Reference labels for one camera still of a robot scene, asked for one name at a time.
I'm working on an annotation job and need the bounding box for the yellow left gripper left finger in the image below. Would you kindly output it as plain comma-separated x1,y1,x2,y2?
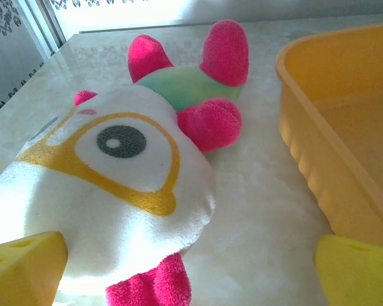
0,231,68,306

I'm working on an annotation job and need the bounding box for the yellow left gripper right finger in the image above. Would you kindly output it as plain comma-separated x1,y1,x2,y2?
314,234,383,306

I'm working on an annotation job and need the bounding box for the white pink plush toy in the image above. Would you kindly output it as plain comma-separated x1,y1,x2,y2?
0,18,250,306

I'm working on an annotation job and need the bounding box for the orange plastic bin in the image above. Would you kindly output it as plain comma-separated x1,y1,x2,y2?
274,21,383,252

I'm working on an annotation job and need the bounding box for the aluminium frame post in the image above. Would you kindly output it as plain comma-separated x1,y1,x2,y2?
17,0,67,62

